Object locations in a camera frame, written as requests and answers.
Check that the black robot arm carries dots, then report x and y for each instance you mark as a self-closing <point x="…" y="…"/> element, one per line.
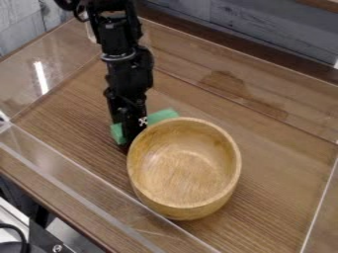
<point x="117" y="28"/>

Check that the green foam block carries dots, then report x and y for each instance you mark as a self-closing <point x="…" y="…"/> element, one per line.
<point x="162" y="116"/>

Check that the black metal bracket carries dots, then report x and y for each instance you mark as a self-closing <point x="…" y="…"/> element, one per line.
<point x="43" y="241"/>

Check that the brown wooden bowl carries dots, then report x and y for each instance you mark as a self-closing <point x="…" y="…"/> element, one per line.
<point x="185" y="166"/>

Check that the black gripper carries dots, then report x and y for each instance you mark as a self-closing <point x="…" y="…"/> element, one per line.
<point x="130" y="78"/>

